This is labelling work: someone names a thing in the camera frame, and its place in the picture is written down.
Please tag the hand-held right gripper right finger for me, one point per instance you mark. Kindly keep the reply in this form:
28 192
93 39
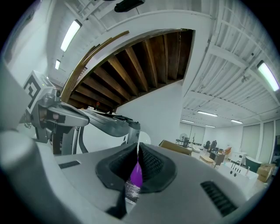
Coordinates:
192 186

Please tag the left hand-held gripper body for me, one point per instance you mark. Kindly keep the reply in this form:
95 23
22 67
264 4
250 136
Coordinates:
35 92

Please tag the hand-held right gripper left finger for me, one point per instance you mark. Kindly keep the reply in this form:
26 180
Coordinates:
87 175

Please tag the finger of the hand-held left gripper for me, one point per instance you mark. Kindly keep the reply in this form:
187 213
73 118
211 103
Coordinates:
78 120

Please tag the low wooden table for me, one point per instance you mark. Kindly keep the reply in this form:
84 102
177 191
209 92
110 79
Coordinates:
206 158

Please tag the long ceiling light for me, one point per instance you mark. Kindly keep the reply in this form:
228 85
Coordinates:
71 35
57 64
236 121
207 113
268 75

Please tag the brown cardboard box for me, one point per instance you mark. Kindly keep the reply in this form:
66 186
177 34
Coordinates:
265 171
175 148

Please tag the white bathtub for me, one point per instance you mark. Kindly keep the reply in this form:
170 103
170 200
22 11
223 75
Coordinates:
236 175

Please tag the black standing fan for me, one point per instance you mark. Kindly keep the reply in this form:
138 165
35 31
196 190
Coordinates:
183 137

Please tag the purple plastic bucket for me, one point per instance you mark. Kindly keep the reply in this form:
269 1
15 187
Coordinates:
136 172

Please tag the dark green bathtub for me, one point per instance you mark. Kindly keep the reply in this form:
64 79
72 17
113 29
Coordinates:
252 164

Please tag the wooden beam staircase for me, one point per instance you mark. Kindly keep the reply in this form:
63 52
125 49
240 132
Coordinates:
131 65

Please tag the black head camera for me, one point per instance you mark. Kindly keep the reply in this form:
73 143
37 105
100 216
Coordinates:
129 5

